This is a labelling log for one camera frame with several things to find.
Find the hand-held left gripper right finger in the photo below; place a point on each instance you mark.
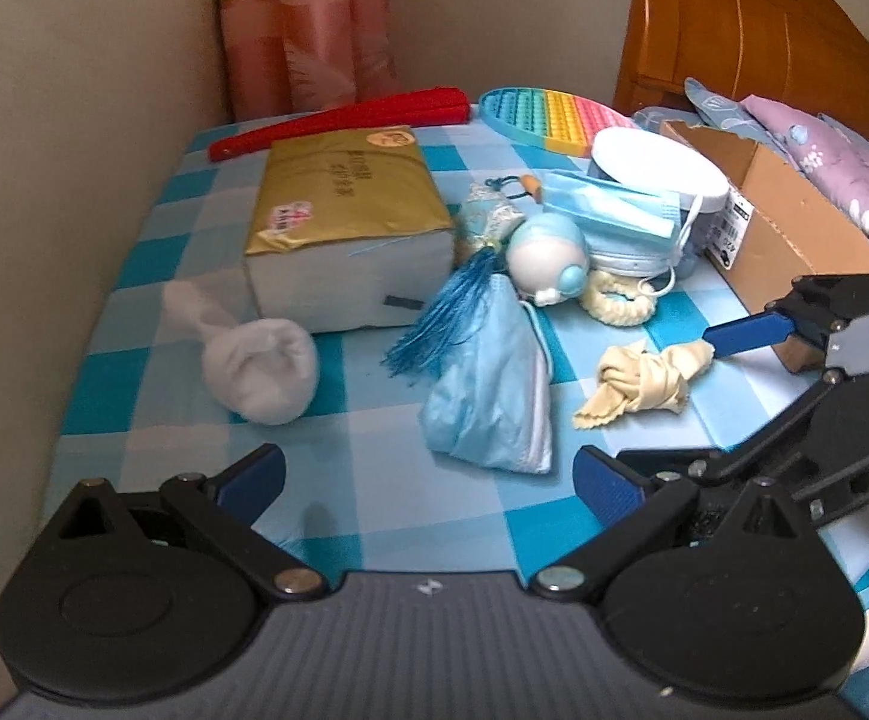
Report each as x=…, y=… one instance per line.
x=610, y=487

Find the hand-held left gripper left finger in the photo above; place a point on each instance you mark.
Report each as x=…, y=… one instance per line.
x=250, y=484

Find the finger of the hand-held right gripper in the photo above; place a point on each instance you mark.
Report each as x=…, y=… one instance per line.
x=749, y=331
x=854, y=427

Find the cardboard box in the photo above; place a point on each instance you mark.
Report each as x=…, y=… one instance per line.
x=794, y=232

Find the beige cloth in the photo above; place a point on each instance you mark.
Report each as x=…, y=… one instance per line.
x=644, y=382

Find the white sock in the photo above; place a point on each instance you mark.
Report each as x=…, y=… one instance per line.
x=262, y=367

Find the cream scrunchie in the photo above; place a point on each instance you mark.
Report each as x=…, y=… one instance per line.
x=614, y=311

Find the blue face mask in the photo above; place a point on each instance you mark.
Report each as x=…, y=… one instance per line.
x=614, y=210
x=487, y=390

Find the round blue and white toy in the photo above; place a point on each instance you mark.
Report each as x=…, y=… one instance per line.
x=547, y=255

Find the blue checked tablecloth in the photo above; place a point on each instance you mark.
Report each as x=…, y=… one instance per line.
x=374, y=510

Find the purple floral pillow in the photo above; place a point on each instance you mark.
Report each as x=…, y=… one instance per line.
x=839, y=157

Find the plastic jar with white lid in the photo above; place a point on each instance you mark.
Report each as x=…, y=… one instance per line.
x=659, y=157

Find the blue floral pillow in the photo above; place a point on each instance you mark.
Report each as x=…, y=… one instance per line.
x=711, y=109

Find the blue tasselled sachet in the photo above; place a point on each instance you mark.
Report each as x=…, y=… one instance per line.
x=442, y=307

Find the rainbow pop bubble toy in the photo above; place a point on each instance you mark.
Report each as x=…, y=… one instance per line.
x=547, y=116

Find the gold tissue pack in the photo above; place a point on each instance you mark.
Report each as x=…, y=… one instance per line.
x=337, y=195

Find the wooden bed headboard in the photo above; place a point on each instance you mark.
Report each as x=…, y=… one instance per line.
x=741, y=30

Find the red folded fan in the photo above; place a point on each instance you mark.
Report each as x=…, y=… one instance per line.
x=374, y=116

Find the pink curtain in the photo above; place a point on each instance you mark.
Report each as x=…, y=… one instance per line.
x=307, y=52

